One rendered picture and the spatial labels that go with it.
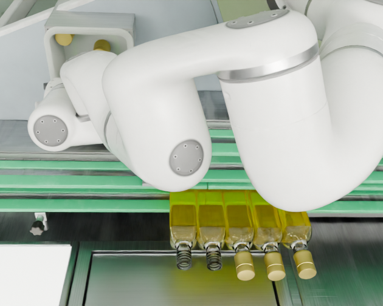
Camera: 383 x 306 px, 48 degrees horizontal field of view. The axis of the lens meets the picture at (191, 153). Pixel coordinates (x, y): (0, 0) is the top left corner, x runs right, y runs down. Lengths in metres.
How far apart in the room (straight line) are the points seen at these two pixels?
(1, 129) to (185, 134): 0.77
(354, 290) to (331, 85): 0.73
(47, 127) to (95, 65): 0.14
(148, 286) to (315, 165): 0.66
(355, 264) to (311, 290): 0.14
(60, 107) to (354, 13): 0.42
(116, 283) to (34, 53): 0.53
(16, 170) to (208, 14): 0.53
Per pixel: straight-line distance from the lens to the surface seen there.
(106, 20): 0.92
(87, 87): 0.55
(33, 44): 1.02
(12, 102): 1.12
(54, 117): 0.65
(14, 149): 1.05
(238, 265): 0.85
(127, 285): 0.97
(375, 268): 1.16
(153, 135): 0.38
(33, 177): 0.99
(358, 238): 1.20
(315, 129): 0.36
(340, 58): 0.44
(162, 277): 0.98
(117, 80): 0.38
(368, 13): 0.61
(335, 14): 0.64
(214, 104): 0.98
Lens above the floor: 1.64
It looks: 51 degrees down
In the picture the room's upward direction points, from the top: 176 degrees clockwise
